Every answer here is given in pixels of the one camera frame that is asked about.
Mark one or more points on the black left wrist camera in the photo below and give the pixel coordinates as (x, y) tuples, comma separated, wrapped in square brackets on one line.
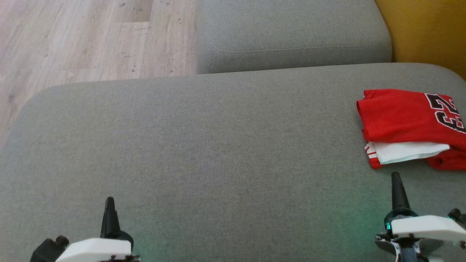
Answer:
[(47, 249)]

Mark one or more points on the large grey sofa seat cushion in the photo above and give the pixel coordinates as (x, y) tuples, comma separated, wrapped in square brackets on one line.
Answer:
[(218, 153)]

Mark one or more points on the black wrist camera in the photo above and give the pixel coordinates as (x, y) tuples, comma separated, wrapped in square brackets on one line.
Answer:
[(47, 249), (457, 215)]

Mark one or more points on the small grey sofa seat cushion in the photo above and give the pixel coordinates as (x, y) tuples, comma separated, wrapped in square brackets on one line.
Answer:
[(291, 32)]

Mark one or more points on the red white basketball jersey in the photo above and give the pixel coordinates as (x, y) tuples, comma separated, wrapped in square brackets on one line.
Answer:
[(397, 116)]

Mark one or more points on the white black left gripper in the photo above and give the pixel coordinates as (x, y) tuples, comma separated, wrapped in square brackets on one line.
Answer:
[(98, 251)]

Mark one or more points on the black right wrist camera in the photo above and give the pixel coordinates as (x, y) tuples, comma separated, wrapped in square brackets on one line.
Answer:
[(457, 215)]

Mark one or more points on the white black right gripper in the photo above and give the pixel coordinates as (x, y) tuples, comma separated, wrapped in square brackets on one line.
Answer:
[(422, 227)]

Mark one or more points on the yellow sofa backrest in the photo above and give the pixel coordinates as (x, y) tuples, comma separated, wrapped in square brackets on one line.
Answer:
[(426, 29)]

